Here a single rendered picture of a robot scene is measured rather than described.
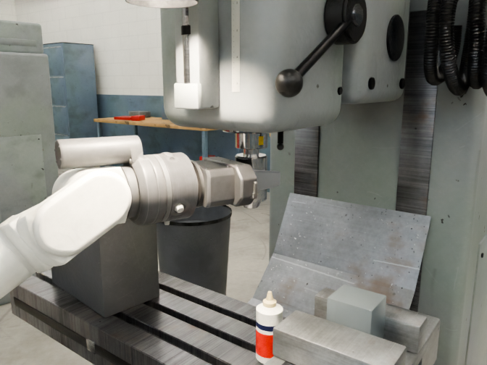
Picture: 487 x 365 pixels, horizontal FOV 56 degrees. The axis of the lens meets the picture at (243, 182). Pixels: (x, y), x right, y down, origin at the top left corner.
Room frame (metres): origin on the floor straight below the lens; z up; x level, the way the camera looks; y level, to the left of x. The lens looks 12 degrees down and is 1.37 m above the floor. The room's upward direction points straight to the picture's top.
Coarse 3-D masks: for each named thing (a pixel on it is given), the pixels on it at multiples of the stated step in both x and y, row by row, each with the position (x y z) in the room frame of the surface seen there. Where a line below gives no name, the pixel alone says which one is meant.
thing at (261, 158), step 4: (236, 156) 0.64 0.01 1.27; (240, 156) 0.63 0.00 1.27; (244, 156) 0.63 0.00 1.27; (248, 156) 0.63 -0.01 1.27; (252, 156) 0.63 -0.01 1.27; (256, 156) 0.63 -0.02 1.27; (260, 156) 0.63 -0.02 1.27; (264, 156) 0.64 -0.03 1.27; (236, 160) 0.64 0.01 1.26; (240, 160) 0.63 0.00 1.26; (244, 160) 0.63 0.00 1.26; (248, 160) 0.63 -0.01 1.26; (252, 160) 0.63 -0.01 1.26; (256, 160) 0.63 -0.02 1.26; (260, 160) 0.63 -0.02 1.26; (264, 160) 0.64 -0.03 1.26
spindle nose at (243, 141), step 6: (240, 138) 0.63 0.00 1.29; (246, 138) 0.63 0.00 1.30; (252, 138) 0.63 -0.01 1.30; (258, 138) 0.63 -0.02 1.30; (264, 138) 0.63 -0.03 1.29; (240, 144) 0.63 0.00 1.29; (246, 144) 0.63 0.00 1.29; (252, 144) 0.63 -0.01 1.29; (258, 144) 0.63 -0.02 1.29; (264, 144) 0.63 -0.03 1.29
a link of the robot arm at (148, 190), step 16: (64, 144) 0.51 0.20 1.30; (80, 144) 0.51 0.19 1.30; (96, 144) 0.52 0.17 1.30; (112, 144) 0.53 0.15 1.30; (128, 144) 0.54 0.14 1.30; (64, 160) 0.50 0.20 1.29; (80, 160) 0.51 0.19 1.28; (96, 160) 0.52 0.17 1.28; (112, 160) 0.53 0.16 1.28; (128, 160) 0.54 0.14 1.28; (144, 160) 0.54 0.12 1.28; (64, 176) 0.54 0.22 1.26; (128, 176) 0.53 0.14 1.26; (144, 176) 0.52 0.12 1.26; (160, 176) 0.53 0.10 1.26; (144, 192) 0.52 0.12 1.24; (160, 192) 0.53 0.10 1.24; (144, 208) 0.52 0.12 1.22; (160, 208) 0.53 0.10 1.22; (144, 224) 0.54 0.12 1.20
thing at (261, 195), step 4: (252, 164) 0.63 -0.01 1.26; (256, 164) 0.63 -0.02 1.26; (260, 164) 0.63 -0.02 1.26; (264, 164) 0.64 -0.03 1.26; (252, 168) 0.63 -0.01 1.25; (256, 168) 0.63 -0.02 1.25; (260, 168) 0.63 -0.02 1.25; (264, 168) 0.64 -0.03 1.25; (260, 192) 0.63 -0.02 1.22; (264, 192) 0.64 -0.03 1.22; (260, 196) 0.63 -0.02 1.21; (264, 196) 0.64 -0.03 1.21; (256, 200) 0.63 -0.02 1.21; (260, 200) 0.63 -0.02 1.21; (264, 200) 0.64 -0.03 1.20
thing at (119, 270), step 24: (96, 240) 0.74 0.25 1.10; (120, 240) 0.77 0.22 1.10; (144, 240) 0.80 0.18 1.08; (72, 264) 0.82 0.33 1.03; (96, 264) 0.75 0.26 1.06; (120, 264) 0.77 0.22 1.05; (144, 264) 0.80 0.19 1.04; (72, 288) 0.82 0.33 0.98; (96, 288) 0.75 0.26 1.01; (120, 288) 0.76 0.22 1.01; (144, 288) 0.80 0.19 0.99
